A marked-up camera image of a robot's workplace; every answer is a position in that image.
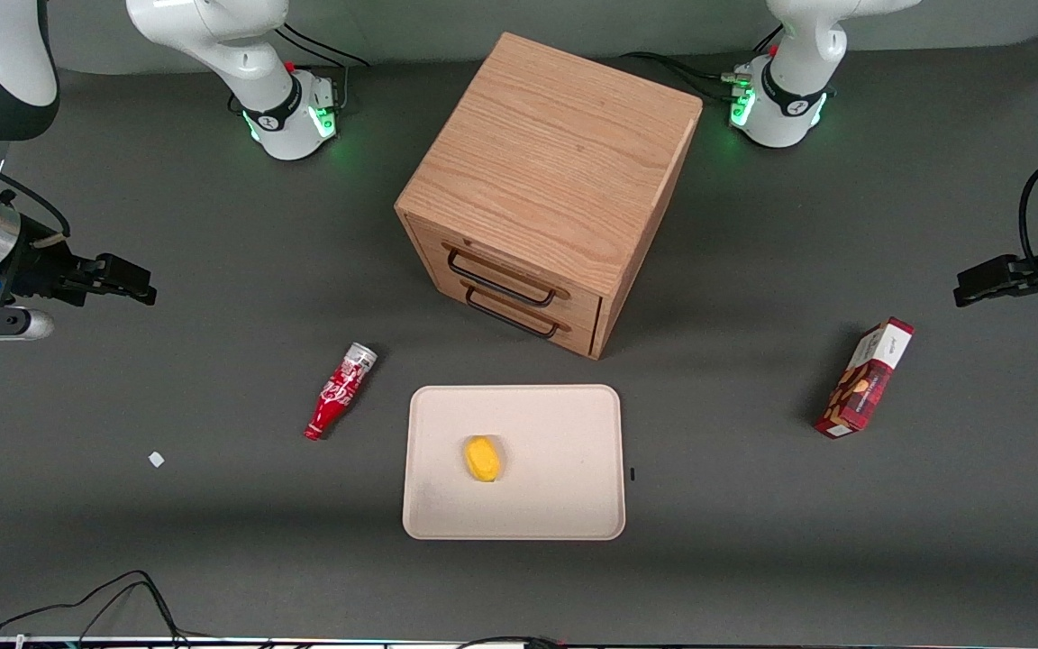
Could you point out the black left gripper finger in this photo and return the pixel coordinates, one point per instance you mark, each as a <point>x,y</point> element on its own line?
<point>987,284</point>
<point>1015,263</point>

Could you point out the beige plastic tray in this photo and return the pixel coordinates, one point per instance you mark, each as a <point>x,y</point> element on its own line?
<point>555,451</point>

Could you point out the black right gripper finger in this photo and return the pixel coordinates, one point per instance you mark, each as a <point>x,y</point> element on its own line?
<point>104,268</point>
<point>127,288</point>

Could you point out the wooden drawer cabinet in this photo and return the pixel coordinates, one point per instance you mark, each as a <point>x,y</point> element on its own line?
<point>555,153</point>

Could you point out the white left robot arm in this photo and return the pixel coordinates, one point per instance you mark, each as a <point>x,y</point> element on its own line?
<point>798,54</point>

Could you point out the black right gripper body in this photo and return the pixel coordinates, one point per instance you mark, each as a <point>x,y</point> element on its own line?
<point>35,268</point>

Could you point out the red plaid shortbread box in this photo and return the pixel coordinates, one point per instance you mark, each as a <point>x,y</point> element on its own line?
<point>861,383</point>

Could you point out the wooden drawer front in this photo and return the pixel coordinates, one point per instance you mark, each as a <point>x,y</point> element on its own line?
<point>429,248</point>
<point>578,342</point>

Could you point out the red coke bottle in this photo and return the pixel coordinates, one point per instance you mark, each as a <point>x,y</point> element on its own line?
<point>334,397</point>

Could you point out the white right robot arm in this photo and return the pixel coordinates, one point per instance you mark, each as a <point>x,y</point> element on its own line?
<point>213,36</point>

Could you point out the yellow lemon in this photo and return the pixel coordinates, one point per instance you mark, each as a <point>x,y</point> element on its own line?
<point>483,460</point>

